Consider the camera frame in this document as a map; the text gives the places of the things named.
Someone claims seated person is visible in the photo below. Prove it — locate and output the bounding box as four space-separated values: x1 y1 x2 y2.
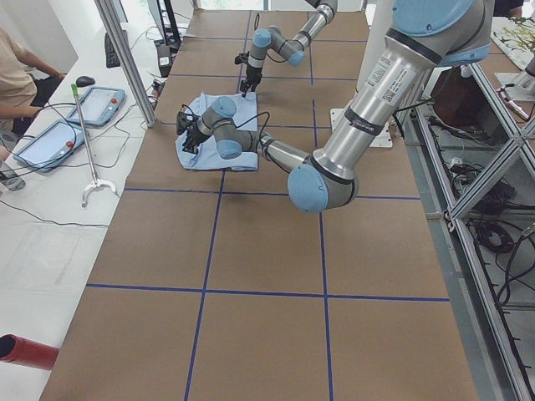
1 29 65 135

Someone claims red cylinder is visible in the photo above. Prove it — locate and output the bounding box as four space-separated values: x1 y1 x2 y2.
1 334 59 371

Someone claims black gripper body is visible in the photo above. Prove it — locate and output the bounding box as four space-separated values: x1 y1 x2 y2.
182 123 205 153
242 63 263 90

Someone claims aluminium side frame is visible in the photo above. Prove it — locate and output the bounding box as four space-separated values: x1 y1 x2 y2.
405 52 534 400

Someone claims grabber stick with green handle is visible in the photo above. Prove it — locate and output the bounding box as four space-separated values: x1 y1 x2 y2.
71 84 119 208

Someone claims black cable bundle on floor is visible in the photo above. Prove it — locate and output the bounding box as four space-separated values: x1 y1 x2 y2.
463 208 535 310

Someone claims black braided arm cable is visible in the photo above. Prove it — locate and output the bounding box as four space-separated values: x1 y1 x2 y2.
232 111 271 151

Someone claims far blue teach pendant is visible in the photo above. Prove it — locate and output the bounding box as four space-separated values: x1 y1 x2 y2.
79 86 125 128

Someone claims aluminium frame post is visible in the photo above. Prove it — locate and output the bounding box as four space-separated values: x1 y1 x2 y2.
94 0 156 128

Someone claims blue teach pendant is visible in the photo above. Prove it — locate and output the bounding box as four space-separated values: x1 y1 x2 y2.
79 86 125 128
13 120 84 172

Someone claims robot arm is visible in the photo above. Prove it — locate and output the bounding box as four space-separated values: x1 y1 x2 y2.
234 0 338 97
176 1 494 213

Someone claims black computer mouse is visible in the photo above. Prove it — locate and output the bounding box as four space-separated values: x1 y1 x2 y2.
75 75 95 88

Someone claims black keyboard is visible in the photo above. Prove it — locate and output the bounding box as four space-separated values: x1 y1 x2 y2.
104 33 120 69

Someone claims light blue t-shirt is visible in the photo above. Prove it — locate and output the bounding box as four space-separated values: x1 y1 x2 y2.
175 93 258 170

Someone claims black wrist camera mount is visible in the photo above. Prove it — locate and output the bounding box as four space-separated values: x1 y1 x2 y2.
176 111 196 135
234 53 249 65

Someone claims near blue teach pendant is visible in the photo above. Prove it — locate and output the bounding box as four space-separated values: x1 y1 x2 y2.
13 120 84 172

